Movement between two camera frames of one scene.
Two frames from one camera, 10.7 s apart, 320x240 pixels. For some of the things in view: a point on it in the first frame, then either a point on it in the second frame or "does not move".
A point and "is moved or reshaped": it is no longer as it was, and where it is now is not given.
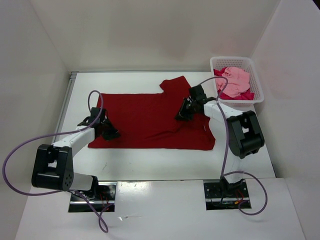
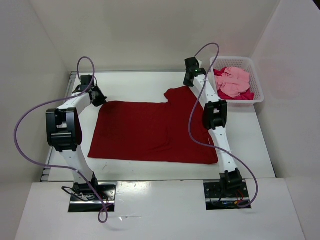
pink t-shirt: x=238 y=81 does not move
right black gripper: x=181 y=115 to x=185 y=82
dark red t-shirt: x=147 y=121 is moved or reshaped
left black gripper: x=113 y=133 to x=102 y=99
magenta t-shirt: x=246 y=95 does not move
